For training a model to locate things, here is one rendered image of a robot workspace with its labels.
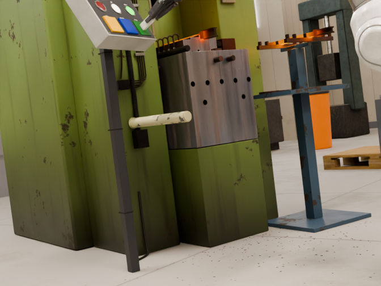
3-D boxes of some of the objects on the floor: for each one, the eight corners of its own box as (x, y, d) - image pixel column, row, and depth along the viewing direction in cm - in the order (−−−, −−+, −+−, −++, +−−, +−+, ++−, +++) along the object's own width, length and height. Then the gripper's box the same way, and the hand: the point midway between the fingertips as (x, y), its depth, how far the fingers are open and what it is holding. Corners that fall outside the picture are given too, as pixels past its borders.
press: (359, 137, 888) (338, -58, 876) (303, 141, 945) (282, -41, 932) (377, 132, 948) (357, -50, 935) (322, 137, 1005) (303, -35, 992)
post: (140, 270, 251) (108, 13, 247) (132, 273, 249) (98, 13, 244) (135, 269, 255) (103, 15, 250) (127, 271, 252) (94, 15, 247)
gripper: (177, -6, 232) (138, 33, 243) (193, -2, 243) (155, 36, 254) (167, -21, 233) (128, 19, 244) (183, -17, 245) (145, 21, 255)
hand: (147, 22), depth 247 cm, fingers closed
